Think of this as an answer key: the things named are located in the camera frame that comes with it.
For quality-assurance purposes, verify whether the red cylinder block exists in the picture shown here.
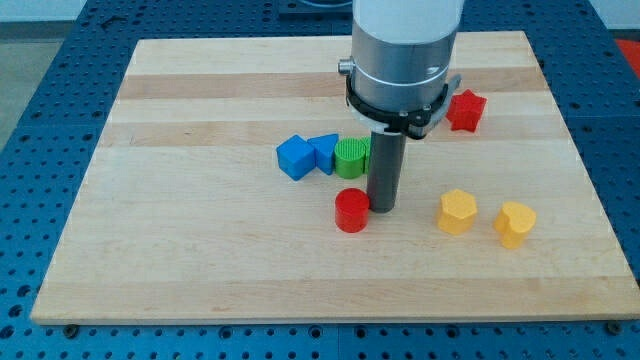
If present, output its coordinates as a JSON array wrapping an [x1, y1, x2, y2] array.
[[334, 188, 370, 233]]

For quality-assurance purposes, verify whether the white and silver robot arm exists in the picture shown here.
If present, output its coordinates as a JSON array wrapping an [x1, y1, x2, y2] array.
[[338, 0, 464, 140]]

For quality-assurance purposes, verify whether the yellow hexagon block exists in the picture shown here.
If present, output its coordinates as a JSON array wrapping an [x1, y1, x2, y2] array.
[[436, 189, 478, 235]]

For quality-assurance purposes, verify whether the blue cube block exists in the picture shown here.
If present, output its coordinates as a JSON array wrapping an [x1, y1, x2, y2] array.
[[276, 135, 316, 181]]

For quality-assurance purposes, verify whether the blue triangle block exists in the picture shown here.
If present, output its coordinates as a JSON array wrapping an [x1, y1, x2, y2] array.
[[307, 133, 339, 175]]

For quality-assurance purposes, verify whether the green cylinder block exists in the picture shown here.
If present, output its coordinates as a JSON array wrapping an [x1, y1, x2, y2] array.
[[334, 138, 366, 179]]

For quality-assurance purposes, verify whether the green block behind rod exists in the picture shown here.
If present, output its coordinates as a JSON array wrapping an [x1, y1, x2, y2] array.
[[360, 136, 371, 174]]

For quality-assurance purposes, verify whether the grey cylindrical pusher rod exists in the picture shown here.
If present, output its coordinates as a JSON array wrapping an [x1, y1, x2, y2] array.
[[367, 133, 406, 213]]

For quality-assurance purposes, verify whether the wooden board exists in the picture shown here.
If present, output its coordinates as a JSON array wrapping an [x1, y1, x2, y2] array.
[[31, 31, 639, 325]]

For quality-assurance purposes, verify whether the red star block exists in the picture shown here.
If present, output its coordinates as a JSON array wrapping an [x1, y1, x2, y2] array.
[[446, 89, 487, 133]]

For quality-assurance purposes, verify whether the yellow heart block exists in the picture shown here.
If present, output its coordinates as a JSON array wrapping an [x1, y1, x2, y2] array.
[[493, 201, 537, 249]]

